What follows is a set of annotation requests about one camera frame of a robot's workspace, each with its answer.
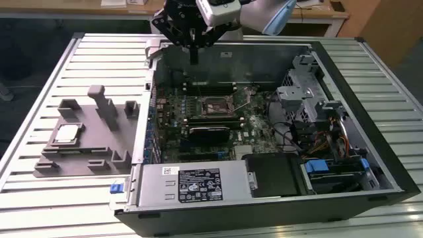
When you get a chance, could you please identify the black open PC case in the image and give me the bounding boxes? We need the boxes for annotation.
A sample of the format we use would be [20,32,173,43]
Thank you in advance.
[113,36,423,237]

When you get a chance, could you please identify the grey plastic parts rack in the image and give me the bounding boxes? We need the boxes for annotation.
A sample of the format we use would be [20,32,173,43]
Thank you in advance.
[33,85,141,179]

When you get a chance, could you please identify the yellow wire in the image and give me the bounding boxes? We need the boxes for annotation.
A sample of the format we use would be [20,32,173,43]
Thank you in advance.
[303,145,328,157]

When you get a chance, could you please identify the wooden cabinet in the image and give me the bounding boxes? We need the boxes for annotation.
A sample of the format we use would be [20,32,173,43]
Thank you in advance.
[339,0,423,74]

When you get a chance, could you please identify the black graphics card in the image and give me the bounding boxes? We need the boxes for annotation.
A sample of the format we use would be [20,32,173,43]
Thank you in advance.
[188,125,230,147]

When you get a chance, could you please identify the blue disk carrier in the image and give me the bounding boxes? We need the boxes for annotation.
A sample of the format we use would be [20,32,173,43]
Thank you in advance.
[304,160,331,175]

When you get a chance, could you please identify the wooden desk white legs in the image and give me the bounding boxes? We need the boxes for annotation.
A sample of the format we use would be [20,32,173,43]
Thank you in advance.
[0,0,351,38]

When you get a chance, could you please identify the silver power supply black label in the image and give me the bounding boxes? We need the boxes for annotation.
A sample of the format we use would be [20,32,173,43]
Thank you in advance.
[130,160,257,208]

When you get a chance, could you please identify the CPU socket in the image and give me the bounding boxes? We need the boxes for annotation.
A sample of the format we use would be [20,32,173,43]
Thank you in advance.
[197,95,238,119]

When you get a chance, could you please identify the silver CPU green board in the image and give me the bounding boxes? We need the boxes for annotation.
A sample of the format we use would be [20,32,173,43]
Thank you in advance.
[53,123,82,145]

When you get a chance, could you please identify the metal drive cage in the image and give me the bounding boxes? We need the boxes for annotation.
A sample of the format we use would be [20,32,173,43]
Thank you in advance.
[276,55,335,122]

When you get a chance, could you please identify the silver chipset heatsink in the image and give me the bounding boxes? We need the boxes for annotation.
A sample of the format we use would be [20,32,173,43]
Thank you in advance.
[233,145,254,160]

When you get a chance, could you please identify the green motherboard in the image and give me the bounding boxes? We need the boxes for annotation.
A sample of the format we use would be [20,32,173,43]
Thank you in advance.
[148,83,281,164]

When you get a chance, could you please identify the black cable in case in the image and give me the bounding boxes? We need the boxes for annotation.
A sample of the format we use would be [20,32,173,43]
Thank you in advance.
[266,91,303,152]

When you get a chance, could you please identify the orange wire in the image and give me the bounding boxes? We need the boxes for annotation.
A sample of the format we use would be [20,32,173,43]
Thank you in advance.
[340,133,352,159]

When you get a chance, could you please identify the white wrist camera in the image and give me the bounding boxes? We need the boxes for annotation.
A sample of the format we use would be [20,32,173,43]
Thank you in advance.
[196,0,242,27]

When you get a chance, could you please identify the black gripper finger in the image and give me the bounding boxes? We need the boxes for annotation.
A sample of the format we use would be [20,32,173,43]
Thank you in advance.
[194,21,232,65]
[150,8,196,65]

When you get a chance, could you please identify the black plastic shroud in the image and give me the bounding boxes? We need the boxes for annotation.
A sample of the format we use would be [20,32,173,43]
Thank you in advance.
[241,153,308,198]

